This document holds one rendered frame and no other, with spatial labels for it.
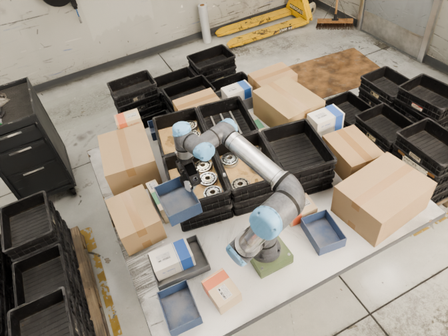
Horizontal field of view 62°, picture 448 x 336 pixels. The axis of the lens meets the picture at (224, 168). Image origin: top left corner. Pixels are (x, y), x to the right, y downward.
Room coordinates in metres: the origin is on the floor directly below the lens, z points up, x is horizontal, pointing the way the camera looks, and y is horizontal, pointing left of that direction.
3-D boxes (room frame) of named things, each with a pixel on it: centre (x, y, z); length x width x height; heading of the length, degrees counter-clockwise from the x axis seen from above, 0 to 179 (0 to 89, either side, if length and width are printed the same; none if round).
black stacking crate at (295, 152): (1.54, -0.43, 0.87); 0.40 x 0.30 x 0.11; 10
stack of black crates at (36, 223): (1.59, 1.30, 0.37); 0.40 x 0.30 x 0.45; 20
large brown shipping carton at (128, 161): (1.78, 0.58, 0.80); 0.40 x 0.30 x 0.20; 14
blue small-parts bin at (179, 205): (1.12, 0.23, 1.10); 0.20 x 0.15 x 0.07; 20
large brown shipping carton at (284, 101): (2.06, -0.49, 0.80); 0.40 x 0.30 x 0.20; 25
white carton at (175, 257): (1.04, 0.33, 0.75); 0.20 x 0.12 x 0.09; 108
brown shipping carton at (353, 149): (1.55, -0.76, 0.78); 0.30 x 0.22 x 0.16; 15
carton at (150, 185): (1.43, 0.39, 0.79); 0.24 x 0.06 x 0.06; 22
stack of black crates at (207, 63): (3.32, -0.03, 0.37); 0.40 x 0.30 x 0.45; 110
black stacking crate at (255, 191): (1.49, -0.13, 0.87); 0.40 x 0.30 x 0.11; 10
